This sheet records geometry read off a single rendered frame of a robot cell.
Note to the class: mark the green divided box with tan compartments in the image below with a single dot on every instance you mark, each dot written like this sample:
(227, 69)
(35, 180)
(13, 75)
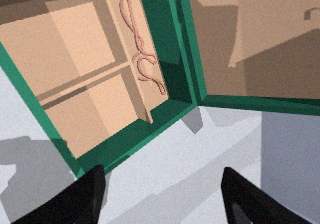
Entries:
(260, 55)

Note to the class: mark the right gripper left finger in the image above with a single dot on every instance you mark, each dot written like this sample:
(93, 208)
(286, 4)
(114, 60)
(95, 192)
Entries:
(87, 193)

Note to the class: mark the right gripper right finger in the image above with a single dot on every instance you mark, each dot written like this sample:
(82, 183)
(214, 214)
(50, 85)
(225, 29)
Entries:
(241, 197)

